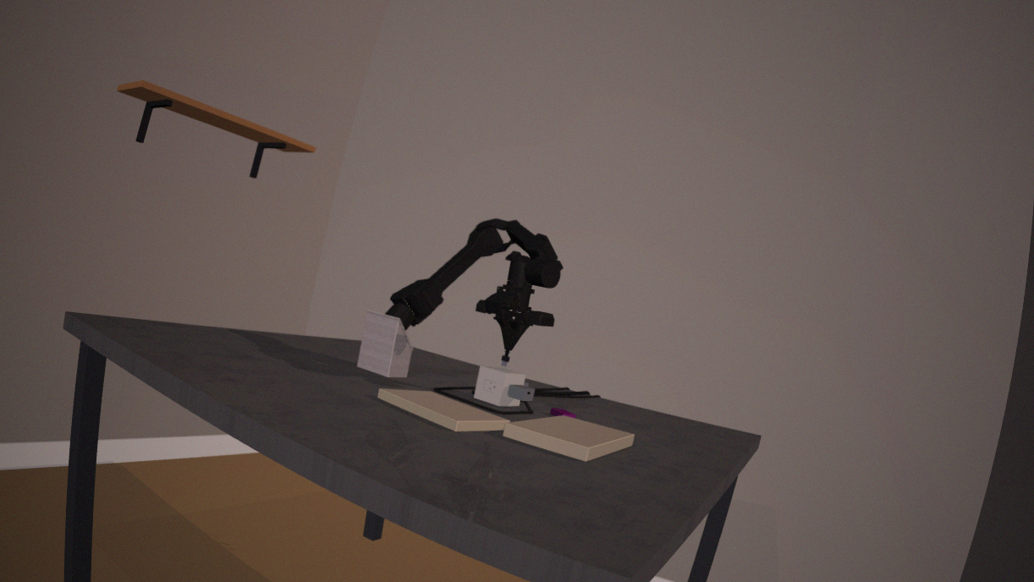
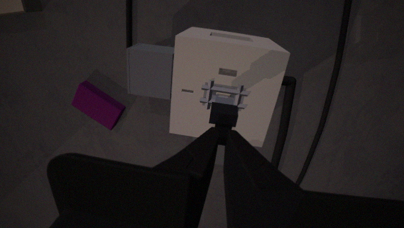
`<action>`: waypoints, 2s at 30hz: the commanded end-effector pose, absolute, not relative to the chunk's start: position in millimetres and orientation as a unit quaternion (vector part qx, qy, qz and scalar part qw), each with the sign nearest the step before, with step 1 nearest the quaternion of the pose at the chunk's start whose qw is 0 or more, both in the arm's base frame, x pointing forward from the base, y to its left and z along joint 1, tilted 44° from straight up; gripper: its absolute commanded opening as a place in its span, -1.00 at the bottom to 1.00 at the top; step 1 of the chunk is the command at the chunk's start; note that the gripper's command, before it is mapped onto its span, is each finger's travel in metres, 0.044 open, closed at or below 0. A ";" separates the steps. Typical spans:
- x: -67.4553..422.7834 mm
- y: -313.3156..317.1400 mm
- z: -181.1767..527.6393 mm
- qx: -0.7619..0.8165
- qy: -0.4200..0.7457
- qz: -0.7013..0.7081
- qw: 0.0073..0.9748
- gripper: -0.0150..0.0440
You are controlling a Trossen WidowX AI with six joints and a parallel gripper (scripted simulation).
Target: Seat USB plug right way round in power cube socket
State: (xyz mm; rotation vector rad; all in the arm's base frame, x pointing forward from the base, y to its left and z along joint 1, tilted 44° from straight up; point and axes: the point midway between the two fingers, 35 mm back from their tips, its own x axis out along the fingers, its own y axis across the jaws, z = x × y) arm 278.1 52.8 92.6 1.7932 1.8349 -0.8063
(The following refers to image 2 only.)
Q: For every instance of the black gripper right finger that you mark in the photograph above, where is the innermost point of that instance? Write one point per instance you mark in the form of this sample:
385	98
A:
258	195

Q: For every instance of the purple rectangular block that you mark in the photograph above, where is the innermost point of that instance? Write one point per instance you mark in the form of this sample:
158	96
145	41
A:
98	105

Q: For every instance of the white cube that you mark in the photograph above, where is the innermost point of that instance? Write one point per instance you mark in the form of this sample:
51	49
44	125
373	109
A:
230	58

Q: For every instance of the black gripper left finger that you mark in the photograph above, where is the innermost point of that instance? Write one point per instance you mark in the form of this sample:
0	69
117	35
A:
172	194

